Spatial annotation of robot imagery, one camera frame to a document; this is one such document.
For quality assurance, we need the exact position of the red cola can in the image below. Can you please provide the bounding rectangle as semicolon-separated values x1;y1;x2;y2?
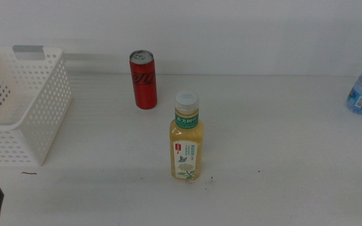
129;50;158;110

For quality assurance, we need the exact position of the yellow tea bottle white cap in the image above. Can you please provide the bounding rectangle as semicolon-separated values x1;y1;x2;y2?
169;90;205;181

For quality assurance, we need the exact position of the white perforated plastic basket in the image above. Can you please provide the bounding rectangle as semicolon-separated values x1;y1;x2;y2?
0;46;72;167

